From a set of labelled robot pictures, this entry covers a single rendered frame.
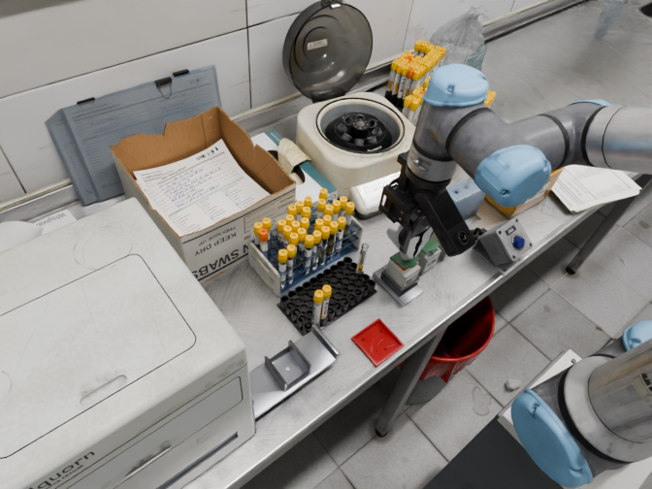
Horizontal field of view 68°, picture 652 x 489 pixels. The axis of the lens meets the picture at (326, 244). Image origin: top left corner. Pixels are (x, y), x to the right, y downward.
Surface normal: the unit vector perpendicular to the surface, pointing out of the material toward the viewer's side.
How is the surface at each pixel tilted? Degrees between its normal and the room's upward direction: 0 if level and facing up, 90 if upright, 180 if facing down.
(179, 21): 90
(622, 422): 92
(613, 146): 87
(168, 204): 0
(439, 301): 0
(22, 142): 90
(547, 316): 0
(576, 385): 40
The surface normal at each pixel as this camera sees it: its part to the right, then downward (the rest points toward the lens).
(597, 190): 0.07, -0.62
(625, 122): -0.76, -0.42
